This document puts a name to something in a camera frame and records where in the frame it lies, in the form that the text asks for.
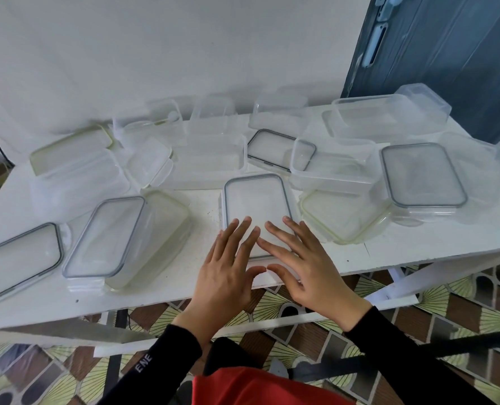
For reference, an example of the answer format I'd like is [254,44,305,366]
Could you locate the person's left forearm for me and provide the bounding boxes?
[96,309,230,405]

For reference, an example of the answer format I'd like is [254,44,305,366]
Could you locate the light blue door latch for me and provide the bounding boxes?
[373,0,406,23]

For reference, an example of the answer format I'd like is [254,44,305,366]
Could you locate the small green-rimmed clear lid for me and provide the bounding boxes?
[125,136,176,190]

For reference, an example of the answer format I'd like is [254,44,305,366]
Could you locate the green-rimmed container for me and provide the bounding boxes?
[104,188,193,291]

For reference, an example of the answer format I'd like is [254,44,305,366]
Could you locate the person's left hand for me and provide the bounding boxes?
[190,216,267,323]

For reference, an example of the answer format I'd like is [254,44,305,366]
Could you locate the medium grey-rimmed clear lid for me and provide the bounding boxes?
[221,172,295,263]
[246,128,318,173]

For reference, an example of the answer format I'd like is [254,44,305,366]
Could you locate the person's right forearm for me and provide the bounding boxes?
[343,305,495,405]

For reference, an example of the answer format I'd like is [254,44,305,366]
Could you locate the person's right hand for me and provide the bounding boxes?
[257,216,373,332]

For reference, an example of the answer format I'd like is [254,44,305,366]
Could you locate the red garment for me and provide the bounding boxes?
[190,366,356,405]

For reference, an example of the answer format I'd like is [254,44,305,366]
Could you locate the square green-rimmed clear lid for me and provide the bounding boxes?
[298,187,392,245]

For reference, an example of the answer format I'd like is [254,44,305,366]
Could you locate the small clear container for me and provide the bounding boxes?
[248,93,311,138]

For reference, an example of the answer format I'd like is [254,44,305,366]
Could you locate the blue-grey door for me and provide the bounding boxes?
[341,0,500,181]

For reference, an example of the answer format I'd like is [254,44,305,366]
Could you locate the large green-rimmed clear lid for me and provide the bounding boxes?
[29,124,115,177]

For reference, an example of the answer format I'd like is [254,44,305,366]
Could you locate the green-lidded container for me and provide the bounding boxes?
[165,132,249,191]

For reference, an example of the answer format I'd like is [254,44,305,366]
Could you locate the white table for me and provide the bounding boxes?
[0,103,500,359]

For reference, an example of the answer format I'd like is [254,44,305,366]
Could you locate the large grey-rimmed clear lid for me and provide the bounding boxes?
[61,196,148,291]
[379,142,469,209]
[0,222,72,311]

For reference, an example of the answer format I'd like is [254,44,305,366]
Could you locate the black trousers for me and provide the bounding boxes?
[202,336,264,376]

